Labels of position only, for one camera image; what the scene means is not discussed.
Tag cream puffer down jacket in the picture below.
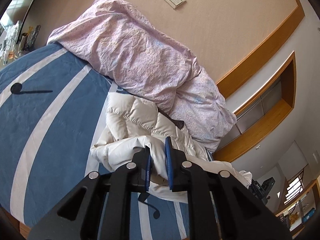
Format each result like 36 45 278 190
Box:
90 92 252 203

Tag wooden stair railing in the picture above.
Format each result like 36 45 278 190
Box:
284 165 308 205

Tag blue white striped bedsheet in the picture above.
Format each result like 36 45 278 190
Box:
0 42 216 240

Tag pink floral duvet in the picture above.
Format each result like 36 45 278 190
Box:
47 0 236 152

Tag cluttered bedside table items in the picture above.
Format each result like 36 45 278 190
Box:
1 21 41 69

